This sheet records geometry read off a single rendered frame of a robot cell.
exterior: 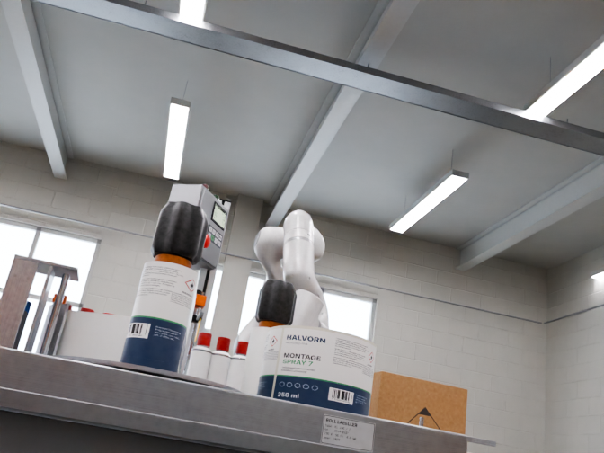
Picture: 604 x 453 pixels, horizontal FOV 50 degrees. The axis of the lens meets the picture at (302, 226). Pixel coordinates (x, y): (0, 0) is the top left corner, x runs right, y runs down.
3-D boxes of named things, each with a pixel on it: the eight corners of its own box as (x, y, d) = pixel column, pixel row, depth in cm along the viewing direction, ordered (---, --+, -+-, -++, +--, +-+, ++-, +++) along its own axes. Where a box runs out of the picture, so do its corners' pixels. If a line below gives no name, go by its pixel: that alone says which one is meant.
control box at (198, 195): (155, 248, 172) (172, 183, 178) (186, 270, 186) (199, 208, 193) (190, 250, 168) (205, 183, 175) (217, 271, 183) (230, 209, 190)
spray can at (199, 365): (180, 414, 153) (199, 329, 160) (174, 415, 158) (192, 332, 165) (201, 419, 155) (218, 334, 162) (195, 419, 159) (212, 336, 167)
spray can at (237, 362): (217, 421, 157) (232, 338, 165) (220, 423, 162) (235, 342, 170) (237, 425, 157) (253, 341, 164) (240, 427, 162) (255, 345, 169)
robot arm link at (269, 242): (278, 376, 221) (230, 369, 218) (276, 358, 232) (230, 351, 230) (308, 238, 207) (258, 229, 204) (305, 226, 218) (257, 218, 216)
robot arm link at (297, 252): (306, 275, 200) (306, 358, 178) (277, 244, 191) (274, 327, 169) (331, 264, 197) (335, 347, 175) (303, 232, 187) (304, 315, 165)
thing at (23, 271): (-26, 372, 133) (13, 254, 142) (-16, 378, 145) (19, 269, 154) (45, 386, 136) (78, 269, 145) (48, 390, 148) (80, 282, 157)
